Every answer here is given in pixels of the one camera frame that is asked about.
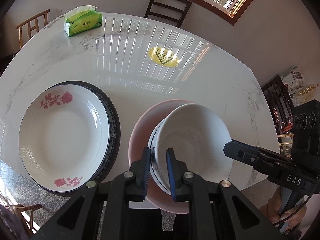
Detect purple seat cushion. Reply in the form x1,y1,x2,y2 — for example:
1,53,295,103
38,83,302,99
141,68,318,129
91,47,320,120
0,205,28,240

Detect white and red plastic bag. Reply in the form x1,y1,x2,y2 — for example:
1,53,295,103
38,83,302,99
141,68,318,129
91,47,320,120
281,66,306,93

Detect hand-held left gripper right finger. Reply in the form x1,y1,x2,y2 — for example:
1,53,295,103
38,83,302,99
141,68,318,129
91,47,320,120
166,147,285,240

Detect yellow oval table sticker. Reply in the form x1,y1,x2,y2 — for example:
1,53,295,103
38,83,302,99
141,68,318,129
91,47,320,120
148,46,179,67

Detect light wooden chair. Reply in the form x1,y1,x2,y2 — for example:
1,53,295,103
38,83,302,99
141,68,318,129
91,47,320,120
16,9,50,48

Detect white plate with pink roses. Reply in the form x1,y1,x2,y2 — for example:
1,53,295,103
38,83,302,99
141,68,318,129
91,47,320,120
19,84,110,193

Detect blue floral plate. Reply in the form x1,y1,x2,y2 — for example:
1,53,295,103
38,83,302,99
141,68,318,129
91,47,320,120
21,81,121,197

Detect dark carved wooden furniture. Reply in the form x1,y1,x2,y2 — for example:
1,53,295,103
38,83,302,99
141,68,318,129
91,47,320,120
261,74,295,155

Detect white ribbed bowl blue base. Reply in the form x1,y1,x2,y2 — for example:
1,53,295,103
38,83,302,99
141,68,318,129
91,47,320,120
147,103,233,198

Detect pink bowl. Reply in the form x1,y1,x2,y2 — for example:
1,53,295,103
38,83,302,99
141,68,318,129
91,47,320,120
128,99,233,214

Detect large brown-framed window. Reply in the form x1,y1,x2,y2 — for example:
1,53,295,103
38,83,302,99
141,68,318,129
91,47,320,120
78,0,269,26

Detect green tissue pack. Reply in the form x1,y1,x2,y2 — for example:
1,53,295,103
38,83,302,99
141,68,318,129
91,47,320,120
64,5,103,37

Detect person's right hand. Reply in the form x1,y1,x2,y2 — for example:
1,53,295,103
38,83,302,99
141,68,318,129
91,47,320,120
259,187,308,233

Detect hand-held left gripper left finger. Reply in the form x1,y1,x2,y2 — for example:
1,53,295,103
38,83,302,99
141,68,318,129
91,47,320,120
30,147,152,240

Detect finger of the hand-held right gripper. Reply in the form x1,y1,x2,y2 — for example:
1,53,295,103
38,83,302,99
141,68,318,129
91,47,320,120
223,142,278,174
231,139,292,159

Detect rattan chair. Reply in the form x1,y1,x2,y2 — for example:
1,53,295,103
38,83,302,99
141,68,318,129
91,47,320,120
0,204,44,240

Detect gold decorative items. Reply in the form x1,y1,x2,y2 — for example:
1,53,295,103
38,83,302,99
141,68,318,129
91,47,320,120
294,84,318,103

